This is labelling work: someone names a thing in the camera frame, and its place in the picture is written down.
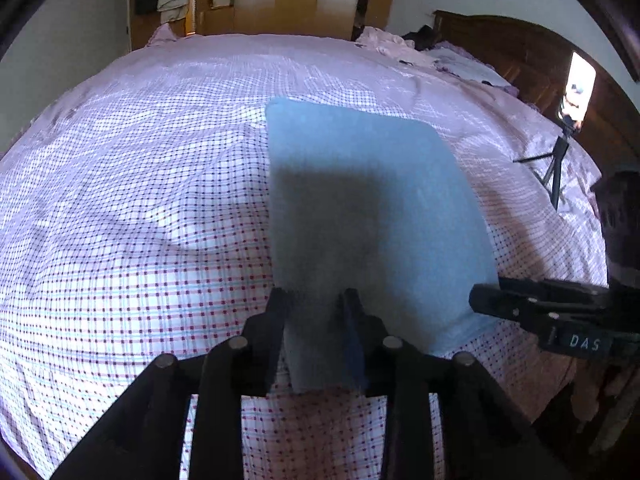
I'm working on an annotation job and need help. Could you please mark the smartphone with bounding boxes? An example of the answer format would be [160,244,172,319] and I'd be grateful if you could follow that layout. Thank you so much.
[565,51,597,126]

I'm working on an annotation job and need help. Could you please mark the pink crumpled cloth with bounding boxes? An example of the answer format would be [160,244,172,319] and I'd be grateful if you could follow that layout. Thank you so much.
[355,26,436,67]

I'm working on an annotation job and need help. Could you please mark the pale printed pillow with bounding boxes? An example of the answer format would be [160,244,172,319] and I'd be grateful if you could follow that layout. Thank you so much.
[430,42,521,97]

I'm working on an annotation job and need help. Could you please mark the checked bed sheet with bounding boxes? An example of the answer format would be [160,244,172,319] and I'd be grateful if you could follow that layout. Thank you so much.
[0,32,611,480]

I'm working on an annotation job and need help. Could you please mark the dark wooden headboard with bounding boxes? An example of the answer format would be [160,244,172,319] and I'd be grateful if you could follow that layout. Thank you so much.
[432,9,640,201]

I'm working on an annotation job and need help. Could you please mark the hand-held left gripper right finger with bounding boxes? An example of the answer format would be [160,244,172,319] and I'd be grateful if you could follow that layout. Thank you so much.
[342,287,576,480]

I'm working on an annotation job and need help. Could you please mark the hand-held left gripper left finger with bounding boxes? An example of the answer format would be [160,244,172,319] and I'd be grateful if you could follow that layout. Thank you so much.
[50,286,296,480]

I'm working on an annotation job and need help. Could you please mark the light blue pants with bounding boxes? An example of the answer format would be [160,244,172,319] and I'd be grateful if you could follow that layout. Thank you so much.
[264,97,498,395]

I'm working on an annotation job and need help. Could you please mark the black tripod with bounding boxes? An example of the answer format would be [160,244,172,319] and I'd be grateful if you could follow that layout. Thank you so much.
[512,120,576,211]

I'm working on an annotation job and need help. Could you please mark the dark cloth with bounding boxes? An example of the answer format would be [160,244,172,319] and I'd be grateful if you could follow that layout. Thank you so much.
[400,25,442,52]

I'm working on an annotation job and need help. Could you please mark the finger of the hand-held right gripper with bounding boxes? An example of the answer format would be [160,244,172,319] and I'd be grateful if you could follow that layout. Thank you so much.
[469,277,609,319]
[520,305,617,347]

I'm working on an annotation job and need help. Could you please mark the person's right hand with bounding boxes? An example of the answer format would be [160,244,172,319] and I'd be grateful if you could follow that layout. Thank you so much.
[570,357,640,461]

